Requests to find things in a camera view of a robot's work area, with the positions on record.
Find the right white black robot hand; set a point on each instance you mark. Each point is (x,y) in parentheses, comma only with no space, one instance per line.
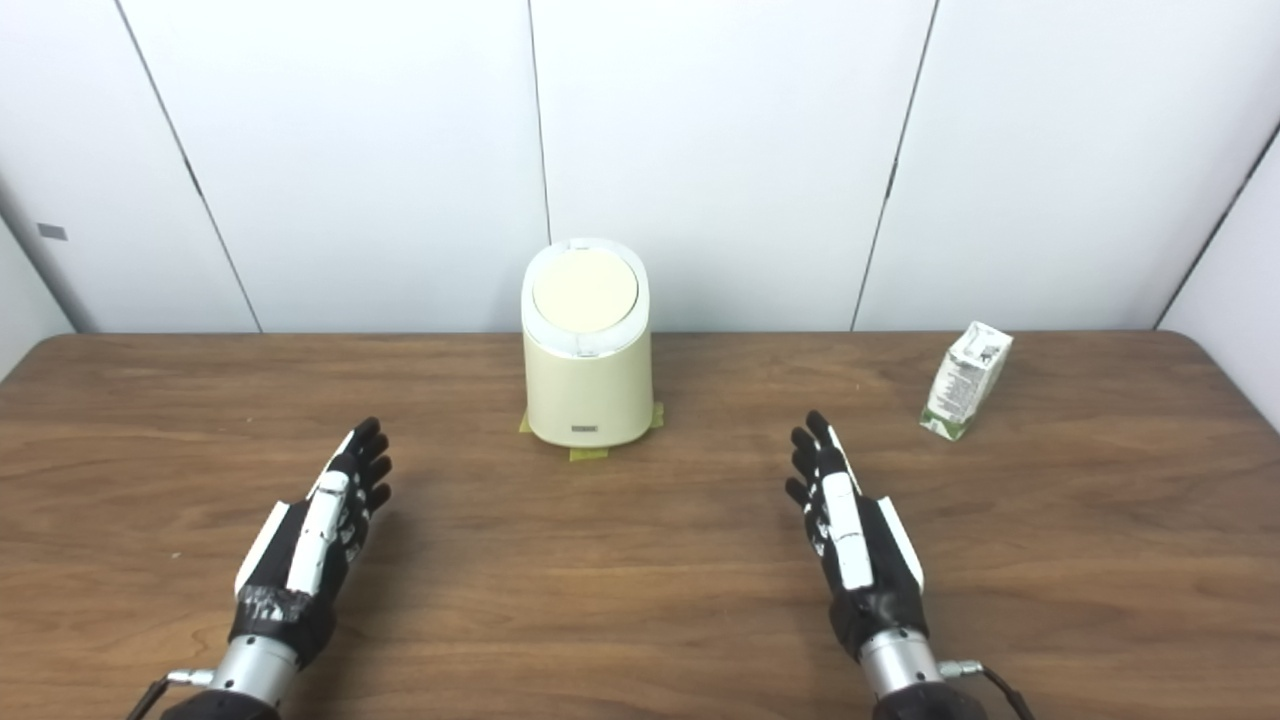
(850,545)

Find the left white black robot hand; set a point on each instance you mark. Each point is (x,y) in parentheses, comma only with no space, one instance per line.
(300,560)

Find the white green milk carton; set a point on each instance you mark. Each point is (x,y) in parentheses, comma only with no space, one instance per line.
(965,385)

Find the cream-colored lidded bin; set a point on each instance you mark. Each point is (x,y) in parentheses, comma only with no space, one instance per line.
(588,380)

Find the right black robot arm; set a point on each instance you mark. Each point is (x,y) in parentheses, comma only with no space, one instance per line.
(900,665)

